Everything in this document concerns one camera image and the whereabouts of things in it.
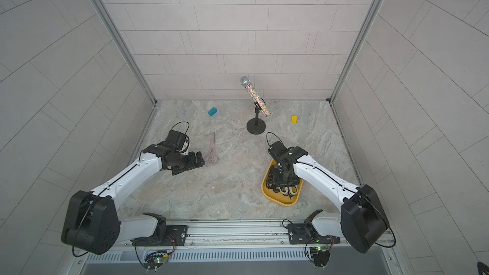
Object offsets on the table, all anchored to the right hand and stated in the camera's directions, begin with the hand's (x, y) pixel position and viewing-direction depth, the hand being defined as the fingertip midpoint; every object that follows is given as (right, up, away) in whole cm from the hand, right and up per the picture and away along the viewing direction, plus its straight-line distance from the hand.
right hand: (279, 183), depth 80 cm
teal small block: (-36, +32, +30) cm, 56 cm away
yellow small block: (+12, +27, +27) cm, 40 cm away
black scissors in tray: (+3, -2, -2) cm, 4 cm away
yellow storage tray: (0, -5, -2) cm, 5 cm away
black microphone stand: (-10, +23, +24) cm, 35 cm away
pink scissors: (-31, +10, +12) cm, 35 cm away
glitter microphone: (-15, +45, +6) cm, 48 cm away
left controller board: (-45, -21, -15) cm, 52 cm away
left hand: (-35, +8, +5) cm, 36 cm away
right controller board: (+13, -22, -12) cm, 29 cm away
